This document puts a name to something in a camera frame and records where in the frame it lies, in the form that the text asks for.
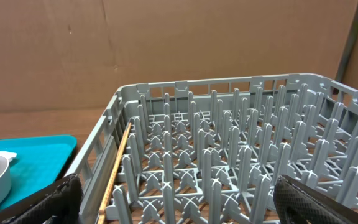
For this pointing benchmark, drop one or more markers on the cardboard backdrop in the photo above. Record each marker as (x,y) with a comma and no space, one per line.
(75,54)

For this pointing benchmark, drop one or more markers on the teal plastic tray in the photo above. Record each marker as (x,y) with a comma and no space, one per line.
(38,163)

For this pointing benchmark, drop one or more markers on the grey metal pole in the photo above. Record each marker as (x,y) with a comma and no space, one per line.
(348,48)

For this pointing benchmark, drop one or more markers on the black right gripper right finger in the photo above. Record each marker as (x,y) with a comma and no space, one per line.
(296,203)

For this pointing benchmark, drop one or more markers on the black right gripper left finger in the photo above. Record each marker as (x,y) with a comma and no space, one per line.
(57,203)

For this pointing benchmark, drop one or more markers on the grey dishwasher rack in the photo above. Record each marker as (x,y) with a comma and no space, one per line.
(211,151)

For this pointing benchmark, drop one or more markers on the wooden chopstick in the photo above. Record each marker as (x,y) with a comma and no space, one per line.
(108,191)

